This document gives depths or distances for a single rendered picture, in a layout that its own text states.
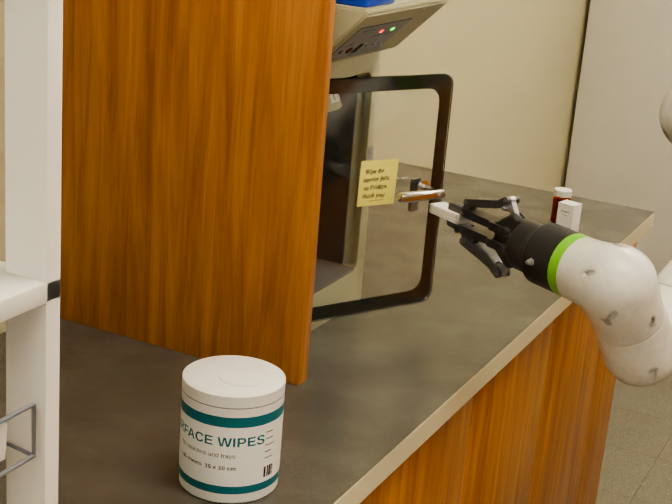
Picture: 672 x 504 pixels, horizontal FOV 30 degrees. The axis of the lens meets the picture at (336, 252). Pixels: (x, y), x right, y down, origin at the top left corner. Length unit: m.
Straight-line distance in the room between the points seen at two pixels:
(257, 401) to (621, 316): 0.50
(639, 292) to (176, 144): 0.73
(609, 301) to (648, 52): 3.28
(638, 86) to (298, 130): 3.22
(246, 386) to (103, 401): 0.36
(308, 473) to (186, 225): 0.48
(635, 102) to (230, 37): 3.24
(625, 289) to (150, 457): 0.67
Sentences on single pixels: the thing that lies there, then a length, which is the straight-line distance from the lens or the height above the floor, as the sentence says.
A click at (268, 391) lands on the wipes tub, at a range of 1.55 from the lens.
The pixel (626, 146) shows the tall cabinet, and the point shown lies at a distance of 4.99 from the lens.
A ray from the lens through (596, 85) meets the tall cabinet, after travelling 4.99.
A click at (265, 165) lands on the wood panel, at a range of 1.86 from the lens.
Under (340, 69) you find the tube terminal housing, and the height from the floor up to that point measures 1.39.
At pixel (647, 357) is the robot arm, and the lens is 1.77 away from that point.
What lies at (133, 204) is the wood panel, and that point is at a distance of 2.01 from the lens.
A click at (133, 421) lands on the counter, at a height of 0.94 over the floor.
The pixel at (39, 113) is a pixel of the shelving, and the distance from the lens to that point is 1.06.
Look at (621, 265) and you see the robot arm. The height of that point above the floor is 1.24.
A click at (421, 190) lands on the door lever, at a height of 1.21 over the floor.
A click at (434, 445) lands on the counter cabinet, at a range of 2.03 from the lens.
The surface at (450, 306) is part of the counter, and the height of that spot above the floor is 0.94.
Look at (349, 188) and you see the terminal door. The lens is 2.01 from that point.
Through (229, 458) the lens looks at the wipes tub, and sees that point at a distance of 1.57.
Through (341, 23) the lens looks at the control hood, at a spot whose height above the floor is 1.49.
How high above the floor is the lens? 1.73
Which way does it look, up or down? 18 degrees down
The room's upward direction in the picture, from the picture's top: 5 degrees clockwise
